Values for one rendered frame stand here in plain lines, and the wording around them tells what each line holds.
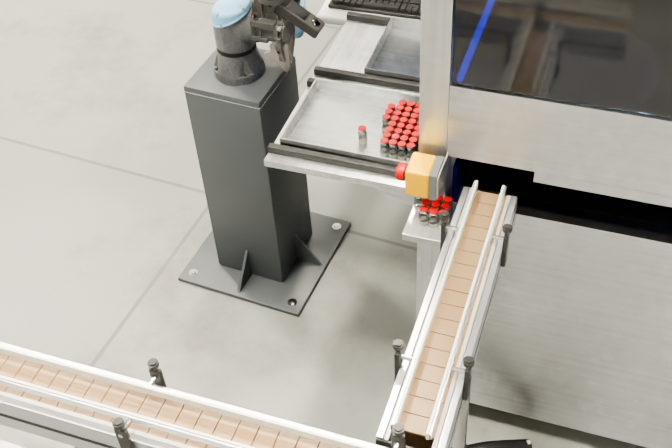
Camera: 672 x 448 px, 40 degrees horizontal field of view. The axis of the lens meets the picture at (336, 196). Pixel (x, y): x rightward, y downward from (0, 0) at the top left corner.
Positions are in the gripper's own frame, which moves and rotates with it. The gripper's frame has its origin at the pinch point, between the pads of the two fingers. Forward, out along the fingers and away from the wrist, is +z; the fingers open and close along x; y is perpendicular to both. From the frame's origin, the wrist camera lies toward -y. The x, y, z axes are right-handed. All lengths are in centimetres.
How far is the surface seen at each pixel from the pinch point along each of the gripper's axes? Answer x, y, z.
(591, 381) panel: 12, -83, 77
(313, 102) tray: -14.0, 0.4, 21.4
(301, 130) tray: -2.2, -0.6, 21.4
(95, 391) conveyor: 87, 8, 17
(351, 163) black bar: 8.1, -17.6, 19.8
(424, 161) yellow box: 17.3, -38.2, 6.5
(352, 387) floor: 12, -16, 110
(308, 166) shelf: 10.1, -7.1, 21.6
